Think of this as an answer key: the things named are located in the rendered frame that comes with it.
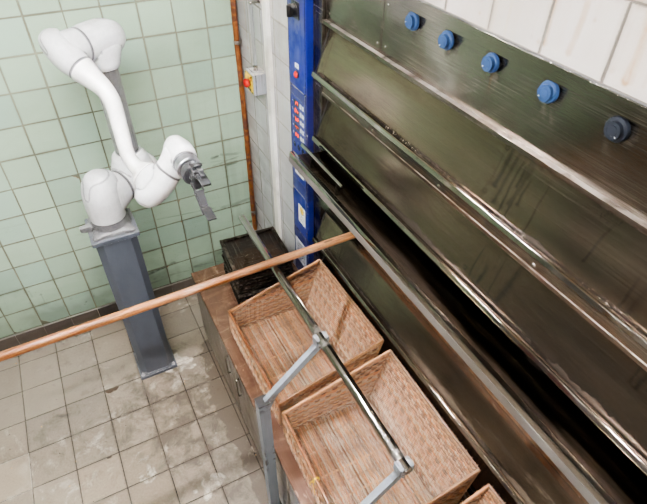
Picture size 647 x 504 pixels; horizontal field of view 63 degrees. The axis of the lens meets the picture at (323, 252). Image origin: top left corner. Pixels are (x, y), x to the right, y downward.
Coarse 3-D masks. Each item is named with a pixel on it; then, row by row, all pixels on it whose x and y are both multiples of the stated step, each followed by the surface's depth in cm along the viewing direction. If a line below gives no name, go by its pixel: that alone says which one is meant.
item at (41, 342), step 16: (336, 240) 200; (288, 256) 193; (240, 272) 186; (256, 272) 190; (192, 288) 180; (208, 288) 183; (144, 304) 175; (160, 304) 176; (96, 320) 169; (112, 320) 171; (48, 336) 164; (64, 336) 165; (0, 352) 159; (16, 352) 160
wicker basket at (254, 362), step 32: (320, 288) 247; (256, 320) 249; (288, 320) 251; (320, 320) 249; (352, 320) 226; (256, 352) 236; (288, 352) 236; (320, 352) 237; (352, 352) 228; (288, 384) 224; (320, 384) 206
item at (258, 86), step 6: (258, 66) 248; (246, 72) 246; (252, 72) 243; (258, 72) 243; (264, 72) 243; (246, 78) 248; (252, 78) 241; (258, 78) 242; (264, 78) 244; (252, 84) 243; (258, 84) 244; (264, 84) 245; (252, 90) 246; (258, 90) 246; (264, 90) 247
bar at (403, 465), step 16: (256, 240) 205; (288, 288) 185; (304, 320) 175; (320, 336) 169; (336, 368) 161; (352, 384) 155; (256, 400) 176; (272, 400) 177; (368, 416) 148; (272, 432) 188; (384, 432) 144; (272, 448) 195; (272, 464) 202; (400, 464) 137; (272, 480) 210; (384, 480) 140; (272, 496) 219; (368, 496) 142
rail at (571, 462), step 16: (352, 224) 173; (368, 240) 166; (384, 256) 160; (400, 272) 155; (416, 288) 150; (432, 304) 145; (448, 320) 141; (480, 368) 131; (496, 384) 127; (512, 400) 123; (528, 416) 120; (544, 432) 116; (560, 448) 114; (576, 464) 111; (592, 480) 108; (608, 496) 106
